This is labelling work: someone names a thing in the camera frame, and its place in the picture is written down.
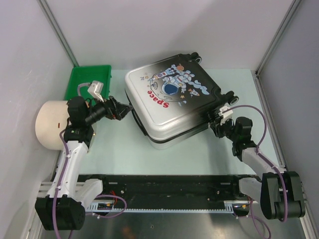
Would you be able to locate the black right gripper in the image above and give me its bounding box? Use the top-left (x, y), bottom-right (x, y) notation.
top-left (209, 116), bottom-right (239, 142)

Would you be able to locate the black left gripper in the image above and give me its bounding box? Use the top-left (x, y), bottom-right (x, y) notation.
top-left (84, 93), bottom-right (132, 125)

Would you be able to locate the space astronaut print suitcase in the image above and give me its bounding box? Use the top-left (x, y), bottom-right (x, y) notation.
top-left (125, 52), bottom-right (239, 149)

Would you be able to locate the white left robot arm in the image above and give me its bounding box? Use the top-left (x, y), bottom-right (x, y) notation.
top-left (35, 96), bottom-right (133, 233)

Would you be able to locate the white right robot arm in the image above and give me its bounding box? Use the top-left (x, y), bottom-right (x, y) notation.
top-left (210, 117), bottom-right (306, 222)

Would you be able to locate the green plastic bin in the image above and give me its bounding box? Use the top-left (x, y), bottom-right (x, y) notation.
top-left (64, 65), bottom-right (112, 101)

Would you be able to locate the beige cylindrical drum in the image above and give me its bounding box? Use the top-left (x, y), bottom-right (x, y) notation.
top-left (35, 101), bottom-right (70, 151)

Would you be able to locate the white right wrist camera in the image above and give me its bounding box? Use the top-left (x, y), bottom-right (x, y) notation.
top-left (218, 106), bottom-right (233, 125)

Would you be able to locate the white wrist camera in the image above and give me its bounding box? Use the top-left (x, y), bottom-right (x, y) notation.
top-left (218, 106), bottom-right (233, 125)
top-left (88, 81), bottom-right (105, 102)

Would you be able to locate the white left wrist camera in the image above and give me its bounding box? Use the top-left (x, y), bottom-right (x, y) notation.
top-left (88, 81), bottom-right (105, 102)

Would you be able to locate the aluminium frame post right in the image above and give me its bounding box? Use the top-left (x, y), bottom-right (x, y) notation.
top-left (256, 0), bottom-right (304, 75)

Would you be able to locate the aluminium frame post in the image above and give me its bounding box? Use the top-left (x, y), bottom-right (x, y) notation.
top-left (37, 0), bottom-right (79, 67)
top-left (256, 0), bottom-right (304, 75)

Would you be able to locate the grey slotted cable duct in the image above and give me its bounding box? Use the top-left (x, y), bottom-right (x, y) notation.
top-left (85, 201), bottom-right (250, 216)

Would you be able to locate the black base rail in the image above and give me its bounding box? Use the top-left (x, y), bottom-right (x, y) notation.
top-left (78, 174), bottom-right (251, 209)

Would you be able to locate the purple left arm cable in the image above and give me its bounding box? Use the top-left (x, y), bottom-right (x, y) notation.
top-left (51, 83), bottom-right (128, 239)

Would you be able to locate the aluminium frame post left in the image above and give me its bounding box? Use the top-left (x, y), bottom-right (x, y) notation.
top-left (37, 0), bottom-right (79, 67)

